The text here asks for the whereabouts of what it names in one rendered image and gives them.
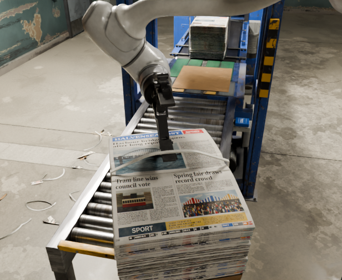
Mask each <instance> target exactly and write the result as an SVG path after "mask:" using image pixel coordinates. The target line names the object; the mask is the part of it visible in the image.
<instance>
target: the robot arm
mask: <svg viewBox="0 0 342 280"><path fill-rule="evenodd" d="M279 1H281V0H139V1H137V2H135V3H133V4H131V5H129V6H128V5H126V4H120V5H118V6H112V5H111V4H110V3H108V2H105V1H96V2H92V4H91V5H90V6H89V8H88V9H87V11H86V13H85V14H84V16H83V18H82V23H83V28H84V30H85V32H86V34H87V35H88V37H89V38H90V39H91V41H92V42H93V43H94V44H95V45H96V46H97V47H98V48H99V49H100V50H101V51H102V52H103V53H104V54H105V55H107V56H108V57H109V58H110V59H111V60H113V61H115V62H117V63H118V64H119V65H120V66H122V67H123V68H124V69H125V70H126V71H127V72H128V73H129V74H130V76H131V77H132V78H133V79H134V80H135V82H136V83H138V84H139V87H140V92H141V94H142V95H143V97H144V98H145V100H146V102H147V103H148V104H149V105H151V106H153V110H154V116H155V121H156V124H157V131H158V139H159V148H160V150H161V151H169V150H174V149H173V141H172V140H171V139H169V131H168V122H167V118H168V116H169V115H168V107H174V106H175V100H174V97H173V91H172V80H171V77H170V67H169V64H168V61H167V59H166V58H165V56H164V54H163V53H162V52H161V51H160V50H159V49H157V48H155V47H153V46H152V45H151V44H150V43H148V42H147V41H146V40H145V39H144V37H145V34H146V30H145V28H146V26H147V24H148V23H149V22H150V21H152V20H154V19H156V18H159V17H166V16H238V15H242V14H248V13H252V12H255V11H258V10H261V9H263V8H265V7H268V6H270V5H272V4H274V3H276V2H279ZM329 2H330V3H331V5H332V7H333V8H334V9H335V10H337V11H338V12H340V13H342V0H329ZM164 112H165V113H166V114H165V115H162V113H164ZM157 114H158V115H157ZM162 159H163V162H172V161H176V157H175V153H171V154H162Z"/></svg>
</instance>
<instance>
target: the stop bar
mask: <svg viewBox="0 0 342 280"><path fill-rule="evenodd" d="M57 248H58V250H61V251H67V252H73V253H79V254H85V255H89V256H95V257H101V258H108V259H113V260H114V248H107V247H101V246H95V245H91V244H84V243H78V242H71V241H65V240H60V242H59V243H58V245H57Z"/></svg>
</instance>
